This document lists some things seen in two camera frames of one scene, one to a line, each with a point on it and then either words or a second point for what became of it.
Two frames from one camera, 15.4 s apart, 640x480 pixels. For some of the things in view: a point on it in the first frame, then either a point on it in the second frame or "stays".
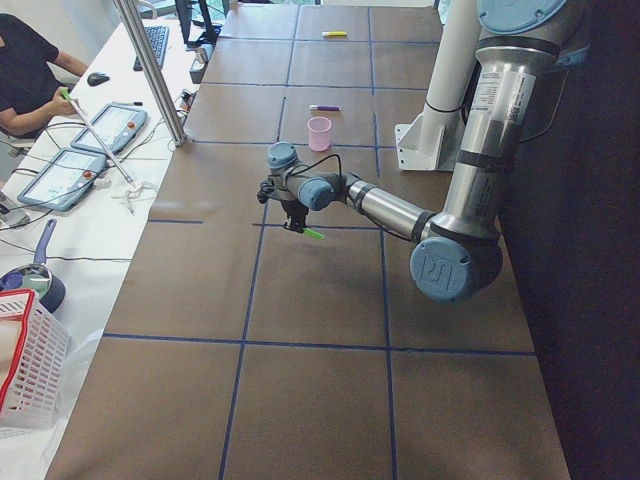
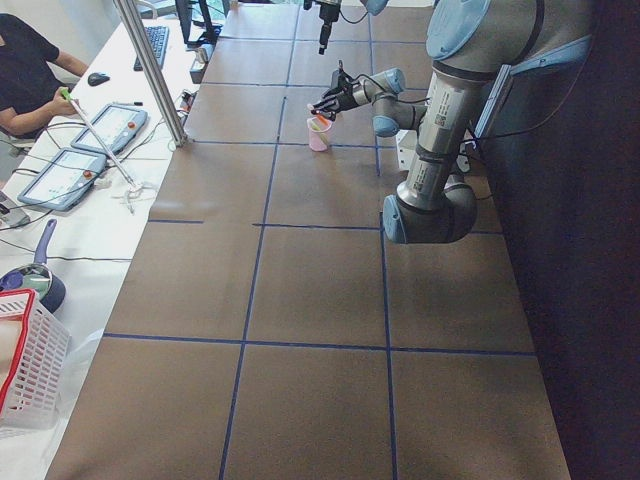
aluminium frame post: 129,16 stays
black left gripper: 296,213 → 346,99
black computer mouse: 97,78 stays
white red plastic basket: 35,355 stays
